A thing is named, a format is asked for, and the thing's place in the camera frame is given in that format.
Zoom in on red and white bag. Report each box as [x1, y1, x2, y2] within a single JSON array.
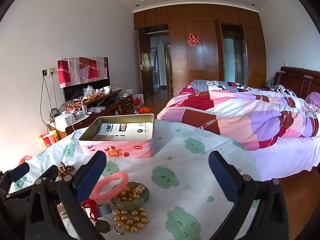
[[132, 94, 145, 107]]

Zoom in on dark wooden headboard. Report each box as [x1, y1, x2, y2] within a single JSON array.
[[272, 66, 320, 100]]

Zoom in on lavender bed sheet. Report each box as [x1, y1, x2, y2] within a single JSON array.
[[240, 130, 320, 182]]

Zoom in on white cloth with green print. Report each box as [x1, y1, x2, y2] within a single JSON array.
[[9, 119, 265, 240]]

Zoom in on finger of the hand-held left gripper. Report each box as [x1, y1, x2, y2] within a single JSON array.
[[40, 164, 60, 182], [0, 163, 30, 193]]

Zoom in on purple pillow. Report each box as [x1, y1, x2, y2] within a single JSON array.
[[306, 92, 320, 112]]

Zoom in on white charger with cable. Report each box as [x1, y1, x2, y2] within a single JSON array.
[[66, 104, 88, 117]]

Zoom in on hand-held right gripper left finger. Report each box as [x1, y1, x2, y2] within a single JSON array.
[[25, 151, 108, 240]]

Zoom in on white cardboard box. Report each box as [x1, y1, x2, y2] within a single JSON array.
[[54, 114, 73, 127]]

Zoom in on patchwork quilt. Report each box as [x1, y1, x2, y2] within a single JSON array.
[[157, 90, 320, 150]]

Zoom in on pink tin box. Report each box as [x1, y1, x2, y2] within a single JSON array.
[[79, 113, 156, 158]]

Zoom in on plain wooden door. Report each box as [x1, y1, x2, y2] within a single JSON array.
[[214, 19, 225, 81]]

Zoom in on red and yellow box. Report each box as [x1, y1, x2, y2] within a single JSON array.
[[38, 131, 59, 148]]

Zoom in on wooden wardrobe wall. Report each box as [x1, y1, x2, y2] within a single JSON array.
[[134, 4, 267, 98]]

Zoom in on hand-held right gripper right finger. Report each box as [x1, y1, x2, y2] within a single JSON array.
[[209, 151, 292, 240]]

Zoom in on brown wooden bead bracelet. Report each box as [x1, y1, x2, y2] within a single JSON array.
[[58, 162, 75, 182]]

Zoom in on pink bangle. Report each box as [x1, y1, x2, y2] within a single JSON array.
[[90, 172, 129, 202]]

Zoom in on wooden television cabinet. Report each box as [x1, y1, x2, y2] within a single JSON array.
[[47, 89, 134, 140]]

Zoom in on bronze pendant with red cord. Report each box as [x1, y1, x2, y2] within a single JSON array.
[[80, 197, 111, 233]]

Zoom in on green jade bracelet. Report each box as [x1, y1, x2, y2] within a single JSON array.
[[110, 181, 150, 210]]

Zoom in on cow print pillow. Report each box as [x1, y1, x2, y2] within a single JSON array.
[[270, 84, 298, 97]]

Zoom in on printed white paper packet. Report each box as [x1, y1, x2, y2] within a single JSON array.
[[91, 122, 153, 140]]

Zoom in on red and pink patchwork cover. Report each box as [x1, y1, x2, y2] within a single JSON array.
[[57, 56, 109, 88]]

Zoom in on red paper decoration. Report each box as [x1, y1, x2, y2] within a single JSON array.
[[186, 33, 199, 47]]

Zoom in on gold bead bracelet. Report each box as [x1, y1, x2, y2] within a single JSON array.
[[114, 207, 148, 232], [119, 184, 146, 202]]

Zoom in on hanging cables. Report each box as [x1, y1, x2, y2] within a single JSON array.
[[41, 74, 58, 120]]

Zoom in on wooden door with handle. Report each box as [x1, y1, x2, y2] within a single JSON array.
[[139, 34, 154, 100]]

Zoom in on grey and red floral quilt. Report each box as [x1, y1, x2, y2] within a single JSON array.
[[179, 79, 273, 97]]

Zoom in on black television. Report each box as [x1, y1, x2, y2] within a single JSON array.
[[62, 57, 111, 103]]

